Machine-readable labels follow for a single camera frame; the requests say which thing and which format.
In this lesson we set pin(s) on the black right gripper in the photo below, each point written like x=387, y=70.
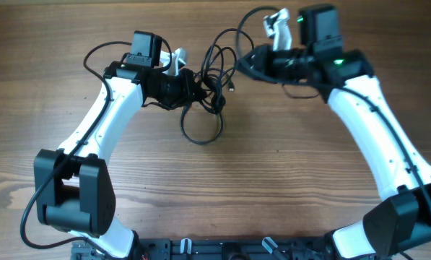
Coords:
x=265, y=68

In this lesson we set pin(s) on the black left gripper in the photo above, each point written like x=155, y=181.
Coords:
x=188, y=85

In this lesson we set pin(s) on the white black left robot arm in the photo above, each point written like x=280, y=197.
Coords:
x=73, y=190

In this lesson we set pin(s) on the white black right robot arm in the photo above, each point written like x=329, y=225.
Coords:
x=348, y=85

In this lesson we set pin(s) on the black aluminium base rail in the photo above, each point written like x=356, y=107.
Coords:
x=185, y=249

